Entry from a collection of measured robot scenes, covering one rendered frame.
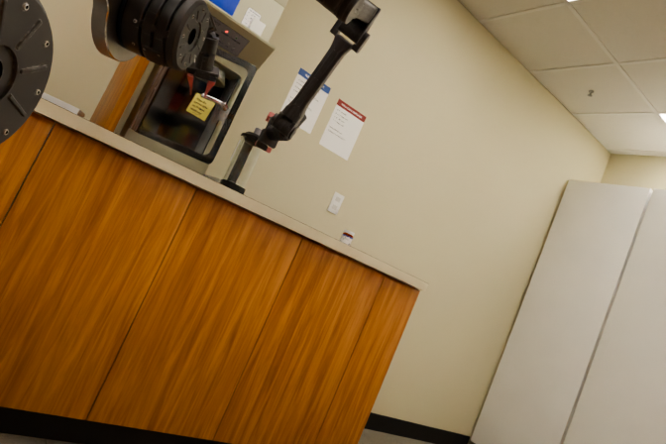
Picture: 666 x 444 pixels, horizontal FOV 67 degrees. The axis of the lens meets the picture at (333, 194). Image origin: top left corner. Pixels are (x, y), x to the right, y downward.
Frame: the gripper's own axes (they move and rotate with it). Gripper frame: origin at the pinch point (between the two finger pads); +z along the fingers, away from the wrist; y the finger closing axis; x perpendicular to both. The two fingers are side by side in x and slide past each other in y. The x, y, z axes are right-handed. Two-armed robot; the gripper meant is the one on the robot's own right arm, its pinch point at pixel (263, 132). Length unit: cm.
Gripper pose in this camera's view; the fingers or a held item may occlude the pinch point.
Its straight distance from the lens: 193.5
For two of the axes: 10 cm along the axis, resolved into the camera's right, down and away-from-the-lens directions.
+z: -5.4, -1.1, 8.4
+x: -7.5, -3.9, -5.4
